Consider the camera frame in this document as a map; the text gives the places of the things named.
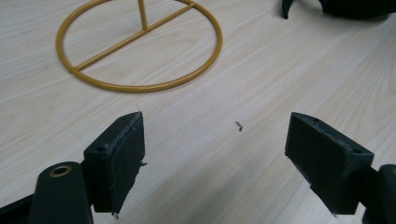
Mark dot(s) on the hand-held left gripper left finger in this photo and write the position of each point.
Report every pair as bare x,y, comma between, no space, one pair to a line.
120,161

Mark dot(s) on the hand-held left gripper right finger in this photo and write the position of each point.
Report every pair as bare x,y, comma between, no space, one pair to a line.
327,168

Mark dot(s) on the small dark crumb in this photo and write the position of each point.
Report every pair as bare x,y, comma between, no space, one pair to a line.
239,126

